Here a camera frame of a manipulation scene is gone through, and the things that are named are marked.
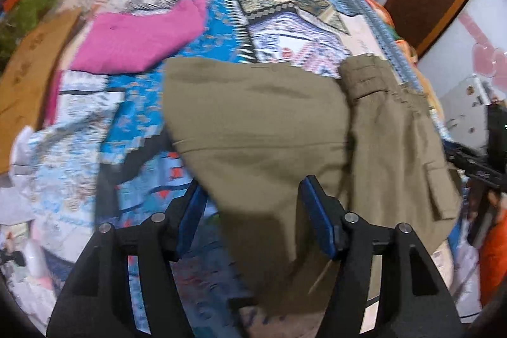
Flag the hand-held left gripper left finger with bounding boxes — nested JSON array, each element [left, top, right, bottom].
[[45, 180, 209, 338]]

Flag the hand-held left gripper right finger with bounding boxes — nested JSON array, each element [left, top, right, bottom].
[[298, 175, 465, 338]]

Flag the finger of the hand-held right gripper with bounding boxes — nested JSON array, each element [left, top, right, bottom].
[[444, 142, 507, 191]]

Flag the olive green pants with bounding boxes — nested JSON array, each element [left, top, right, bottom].
[[162, 55, 465, 325]]

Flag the white appliance with stickers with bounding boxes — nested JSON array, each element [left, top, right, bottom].
[[438, 73, 500, 150]]

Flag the pink folded garment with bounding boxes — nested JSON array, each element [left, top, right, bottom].
[[69, 0, 209, 74]]

